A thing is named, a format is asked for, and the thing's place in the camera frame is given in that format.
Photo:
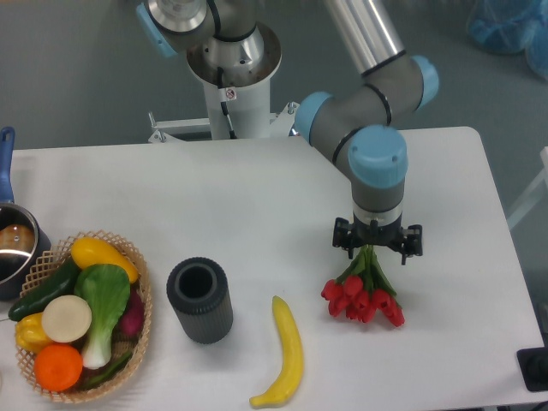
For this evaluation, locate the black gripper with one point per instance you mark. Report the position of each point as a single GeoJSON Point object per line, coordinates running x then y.
{"type": "Point", "coordinates": [378, 228]}

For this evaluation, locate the red tulip bouquet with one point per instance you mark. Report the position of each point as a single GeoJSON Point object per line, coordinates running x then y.
{"type": "Point", "coordinates": [362, 290]}

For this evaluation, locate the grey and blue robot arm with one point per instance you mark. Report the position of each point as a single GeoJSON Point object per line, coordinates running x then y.
{"type": "Point", "coordinates": [353, 133]}

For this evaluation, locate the yellow banana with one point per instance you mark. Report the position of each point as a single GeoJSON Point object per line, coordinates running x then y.
{"type": "Point", "coordinates": [288, 381]}

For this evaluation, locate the dark grey ribbed vase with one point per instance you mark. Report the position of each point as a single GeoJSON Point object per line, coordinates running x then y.
{"type": "Point", "coordinates": [198, 291]}

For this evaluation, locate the black device at edge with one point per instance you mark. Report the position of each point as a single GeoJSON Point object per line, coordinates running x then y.
{"type": "Point", "coordinates": [533, 365]}

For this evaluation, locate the blue plastic bag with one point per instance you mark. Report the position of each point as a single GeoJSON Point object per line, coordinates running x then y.
{"type": "Point", "coordinates": [510, 28]}

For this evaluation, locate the purple sweet potato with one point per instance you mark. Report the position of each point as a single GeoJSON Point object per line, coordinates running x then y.
{"type": "Point", "coordinates": [132, 320]}

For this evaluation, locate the green bok choy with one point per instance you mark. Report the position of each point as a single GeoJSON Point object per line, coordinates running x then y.
{"type": "Point", "coordinates": [106, 289]}

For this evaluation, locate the green chili pepper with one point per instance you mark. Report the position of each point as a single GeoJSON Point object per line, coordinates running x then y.
{"type": "Point", "coordinates": [108, 373]}

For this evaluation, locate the yellow squash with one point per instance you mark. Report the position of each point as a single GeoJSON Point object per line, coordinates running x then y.
{"type": "Point", "coordinates": [88, 251]}

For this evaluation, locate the dark green cucumber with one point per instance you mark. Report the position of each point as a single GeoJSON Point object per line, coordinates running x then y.
{"type": "Point", "coordinates": [59, 283]}

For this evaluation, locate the orange fruit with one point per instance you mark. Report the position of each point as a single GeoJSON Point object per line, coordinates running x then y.
{"type": "Point", "coordinates": [58, 367]}

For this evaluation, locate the yellow bell pepper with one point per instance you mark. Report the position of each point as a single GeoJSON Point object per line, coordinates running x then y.
{"type": "Point", "coordinates": [30, 335]}

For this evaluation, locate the white metal frame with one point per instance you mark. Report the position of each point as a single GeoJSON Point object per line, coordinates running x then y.
{"type": "Point", "coordinates": [530, 196]}

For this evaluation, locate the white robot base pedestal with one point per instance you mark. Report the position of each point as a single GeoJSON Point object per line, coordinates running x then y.
{"type": "Point", "coordinates": [236, 79]}

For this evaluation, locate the blue handled saucepan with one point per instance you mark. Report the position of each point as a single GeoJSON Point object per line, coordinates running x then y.
{"type": "Point", "coordinates": [22, 239]}

